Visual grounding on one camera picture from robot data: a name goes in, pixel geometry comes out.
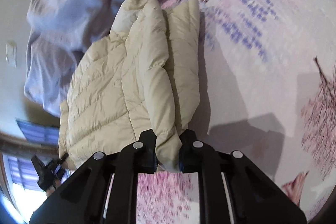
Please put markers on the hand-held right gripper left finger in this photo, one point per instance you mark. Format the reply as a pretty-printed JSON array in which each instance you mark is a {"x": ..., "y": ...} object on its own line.
[{"x": 147, "y": 150}]

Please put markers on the bed with floral sheet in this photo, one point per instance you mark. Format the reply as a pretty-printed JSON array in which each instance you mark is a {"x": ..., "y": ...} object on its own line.
[{"x": 249, "y": 82}]

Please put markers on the white wall socket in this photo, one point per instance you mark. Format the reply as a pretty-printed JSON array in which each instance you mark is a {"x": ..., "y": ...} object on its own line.
[{"x": 11, "y": 56}]

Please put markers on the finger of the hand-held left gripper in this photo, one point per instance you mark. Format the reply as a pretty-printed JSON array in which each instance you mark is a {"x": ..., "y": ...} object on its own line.
[{"x": 62, "y": 158}]

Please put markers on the cream puffer jacket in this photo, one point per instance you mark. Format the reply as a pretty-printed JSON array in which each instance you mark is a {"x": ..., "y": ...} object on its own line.
[{"x": 118, "y": 82}]

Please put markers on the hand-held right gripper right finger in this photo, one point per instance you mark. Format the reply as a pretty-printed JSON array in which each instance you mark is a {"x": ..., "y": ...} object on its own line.
[{"x": 187, "y": 158}]

